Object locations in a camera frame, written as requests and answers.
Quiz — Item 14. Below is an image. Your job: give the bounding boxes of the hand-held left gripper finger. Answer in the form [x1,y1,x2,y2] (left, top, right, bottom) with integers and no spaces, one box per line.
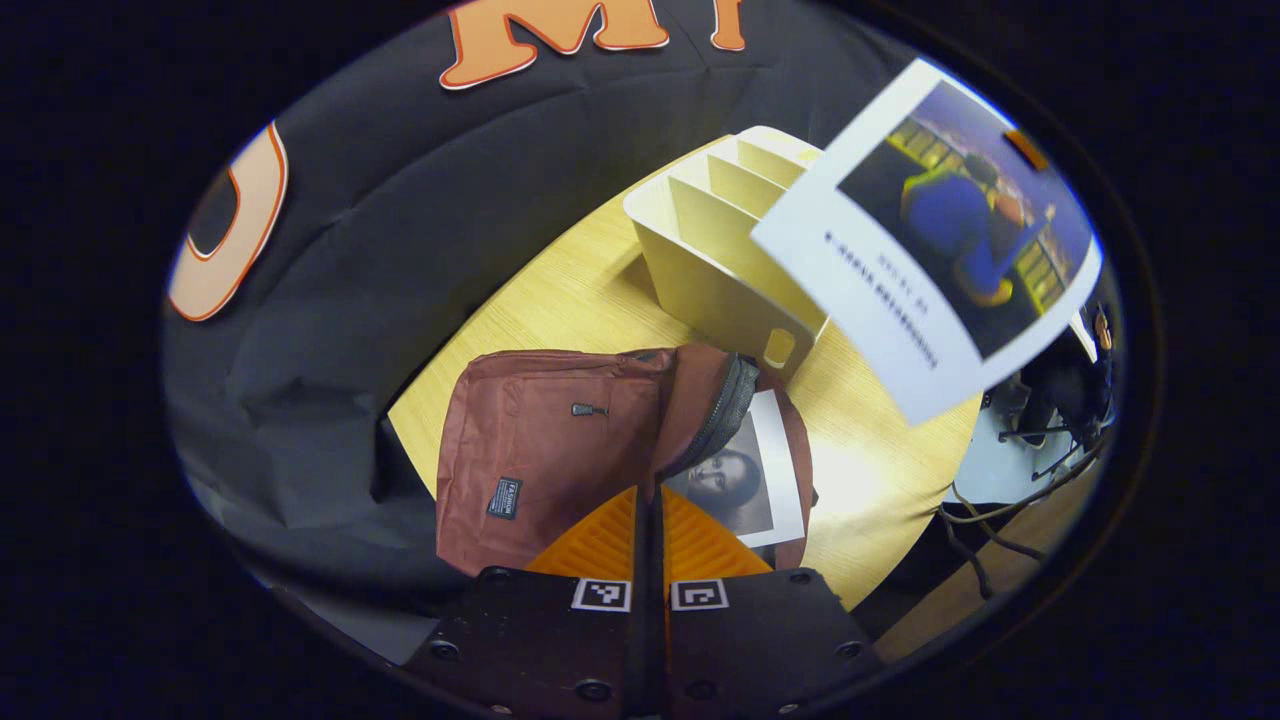
[402,487,651,719]
[650,487,887,718]

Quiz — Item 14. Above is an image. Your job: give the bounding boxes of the blue spine book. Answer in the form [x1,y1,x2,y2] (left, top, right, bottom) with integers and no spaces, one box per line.
[749,56,1105,427]

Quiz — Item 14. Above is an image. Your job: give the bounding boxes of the grey portrait cover book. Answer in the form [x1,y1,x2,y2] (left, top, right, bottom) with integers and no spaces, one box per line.
[664,389,807,550]

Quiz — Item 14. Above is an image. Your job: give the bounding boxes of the red-brown schoolbag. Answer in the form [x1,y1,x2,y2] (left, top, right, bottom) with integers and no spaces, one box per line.
[434,342,817,580]

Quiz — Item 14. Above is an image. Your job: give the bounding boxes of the white bookshelf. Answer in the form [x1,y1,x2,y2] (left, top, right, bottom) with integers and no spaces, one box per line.
[622,125,832,387]

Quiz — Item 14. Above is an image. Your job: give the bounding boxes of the black cable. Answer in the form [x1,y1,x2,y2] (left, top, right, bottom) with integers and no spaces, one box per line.
[938,440,1106,603]

